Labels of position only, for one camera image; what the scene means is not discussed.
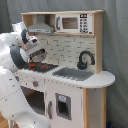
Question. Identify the right red oven knob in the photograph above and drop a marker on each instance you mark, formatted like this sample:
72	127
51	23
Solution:
35	83

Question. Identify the grey toy sink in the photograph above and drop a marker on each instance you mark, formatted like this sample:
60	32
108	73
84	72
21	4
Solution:
73	74

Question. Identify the white cupboard door with dispenser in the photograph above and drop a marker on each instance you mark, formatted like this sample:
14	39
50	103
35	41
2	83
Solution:
64	105

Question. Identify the black toy faucet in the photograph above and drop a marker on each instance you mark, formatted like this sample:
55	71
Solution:
83	63

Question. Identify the black toy stove top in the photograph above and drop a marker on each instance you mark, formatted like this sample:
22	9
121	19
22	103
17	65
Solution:
40	67

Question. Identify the grey range hood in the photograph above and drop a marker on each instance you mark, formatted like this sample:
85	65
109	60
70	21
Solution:
40	26

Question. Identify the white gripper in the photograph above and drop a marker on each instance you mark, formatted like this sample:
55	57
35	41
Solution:
35	51

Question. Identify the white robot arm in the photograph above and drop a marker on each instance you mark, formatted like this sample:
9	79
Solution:
16	48

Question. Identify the toy microwave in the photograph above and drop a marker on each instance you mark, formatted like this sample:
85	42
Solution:
74	23

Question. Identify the wooden toy kitchen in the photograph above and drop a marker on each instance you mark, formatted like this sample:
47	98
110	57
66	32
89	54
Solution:
63	50

